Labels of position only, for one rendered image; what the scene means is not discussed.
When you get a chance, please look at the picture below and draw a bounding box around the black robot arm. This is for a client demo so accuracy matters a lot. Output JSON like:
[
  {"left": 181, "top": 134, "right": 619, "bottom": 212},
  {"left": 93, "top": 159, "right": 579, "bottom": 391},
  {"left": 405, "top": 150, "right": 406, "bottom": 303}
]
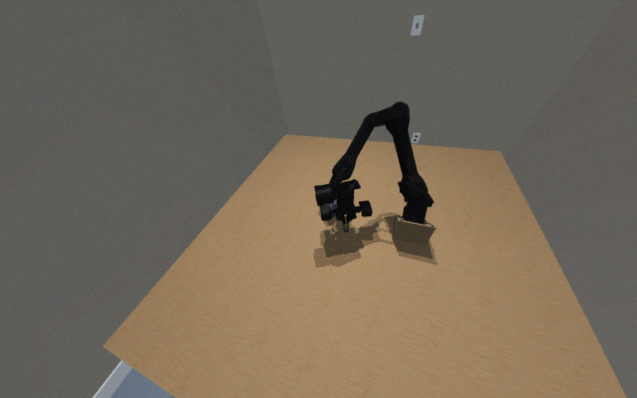
[{"left": 314, "top": 101, "right": 434, "bottom": 225}]

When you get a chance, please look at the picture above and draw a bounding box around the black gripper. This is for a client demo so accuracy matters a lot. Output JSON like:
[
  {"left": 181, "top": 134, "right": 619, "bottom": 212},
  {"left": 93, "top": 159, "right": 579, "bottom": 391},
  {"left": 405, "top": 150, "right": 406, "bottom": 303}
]
[{"left": 320, "top": 198, "right": 372, "bottom": 224}]

